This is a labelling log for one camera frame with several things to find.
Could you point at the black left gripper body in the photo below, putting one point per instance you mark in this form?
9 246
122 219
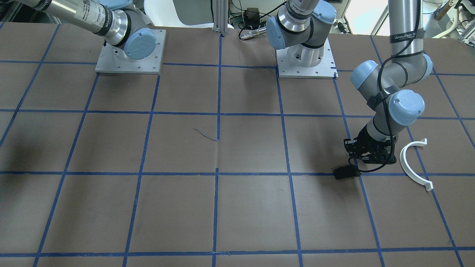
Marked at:
365 143

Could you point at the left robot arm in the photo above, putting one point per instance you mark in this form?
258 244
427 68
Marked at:
302 27

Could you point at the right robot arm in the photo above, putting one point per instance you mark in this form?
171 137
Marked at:
119 22

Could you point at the white curved plastic piece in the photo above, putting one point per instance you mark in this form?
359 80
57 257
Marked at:
408 170

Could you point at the silver cylindrical tool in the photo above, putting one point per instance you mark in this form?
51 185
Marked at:
252 34

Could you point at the thin loose tape strand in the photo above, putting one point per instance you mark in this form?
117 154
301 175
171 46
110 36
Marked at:
204 135

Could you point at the white chair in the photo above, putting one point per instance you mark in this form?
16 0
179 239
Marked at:
180 13

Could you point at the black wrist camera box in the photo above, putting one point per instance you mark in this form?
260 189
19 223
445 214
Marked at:
347 171

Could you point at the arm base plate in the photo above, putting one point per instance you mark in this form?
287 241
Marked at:
326 66
113 60

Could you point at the aluminium frame post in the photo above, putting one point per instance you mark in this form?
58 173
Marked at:
220 12

